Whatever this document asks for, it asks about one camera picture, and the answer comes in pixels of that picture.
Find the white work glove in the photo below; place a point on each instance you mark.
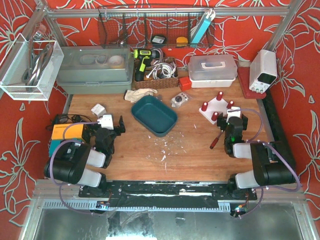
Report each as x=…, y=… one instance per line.
x=135, y=95

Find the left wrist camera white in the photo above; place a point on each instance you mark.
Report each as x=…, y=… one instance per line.
x=106, y=121

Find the red handled ratchet wrench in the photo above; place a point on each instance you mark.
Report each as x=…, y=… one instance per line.
x=215, y=141

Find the orange teal device box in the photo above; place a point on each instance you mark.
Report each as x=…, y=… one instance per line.
x=68, y=131

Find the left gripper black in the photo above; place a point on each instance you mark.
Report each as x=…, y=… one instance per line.
x=119, y=128

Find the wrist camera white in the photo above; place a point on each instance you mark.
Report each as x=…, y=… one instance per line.
x=234, y=111
x=106, y=121

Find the large red spring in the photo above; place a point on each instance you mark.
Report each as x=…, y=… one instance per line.
x=219, y=96

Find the white power adapter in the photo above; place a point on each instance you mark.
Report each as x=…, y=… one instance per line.
x=98, y=110

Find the teal plastic tray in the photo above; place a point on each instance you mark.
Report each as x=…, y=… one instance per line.
x=154, y=115

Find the white plastic toolbox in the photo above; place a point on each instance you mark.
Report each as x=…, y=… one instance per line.
x=212, y=71

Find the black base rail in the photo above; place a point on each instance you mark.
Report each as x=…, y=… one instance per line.
x=167, y=194

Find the grey plastic storage box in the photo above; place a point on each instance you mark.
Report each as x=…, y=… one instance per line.
x=95, y=70

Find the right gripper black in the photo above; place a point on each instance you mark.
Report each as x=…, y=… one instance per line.
x=222, y=120

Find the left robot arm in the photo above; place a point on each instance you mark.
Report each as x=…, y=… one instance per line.
x=69, y=160

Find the white power supply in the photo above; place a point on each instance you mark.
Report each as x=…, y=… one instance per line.
x=262, y=71

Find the clear acrylic box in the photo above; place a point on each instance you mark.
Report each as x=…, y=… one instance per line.
x=32, y=71

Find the white peg board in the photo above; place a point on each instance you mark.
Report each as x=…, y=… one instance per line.
x=215, y=106

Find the blue white box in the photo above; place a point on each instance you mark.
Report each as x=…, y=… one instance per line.
x=200, y=29

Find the black wire basket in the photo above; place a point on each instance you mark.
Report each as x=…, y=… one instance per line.
x=134, y=25

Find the red mat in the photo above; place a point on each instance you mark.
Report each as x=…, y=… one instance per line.
x=243, y=74

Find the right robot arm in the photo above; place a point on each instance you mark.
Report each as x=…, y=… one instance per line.
x=272, y=164

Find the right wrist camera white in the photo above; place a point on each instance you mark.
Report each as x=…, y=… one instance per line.
x=234, y=111

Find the green yellow power drill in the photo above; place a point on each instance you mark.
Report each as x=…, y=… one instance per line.
x=145, y=57

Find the wicker basket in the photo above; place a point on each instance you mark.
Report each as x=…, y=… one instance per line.
x=161, y=83

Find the red orange socket cube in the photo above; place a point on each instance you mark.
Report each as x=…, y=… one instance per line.
x=185, y=83

